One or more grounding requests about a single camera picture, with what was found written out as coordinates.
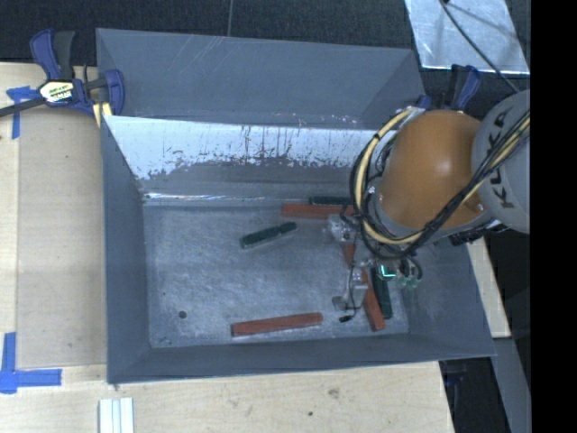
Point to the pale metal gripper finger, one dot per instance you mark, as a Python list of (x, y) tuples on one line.
[(359, 276), (356, 292)]

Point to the grey metal bin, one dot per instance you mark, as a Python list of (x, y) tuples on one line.
[(252, 278)]

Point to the pale wood board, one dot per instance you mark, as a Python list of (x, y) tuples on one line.
[(58, 242)]

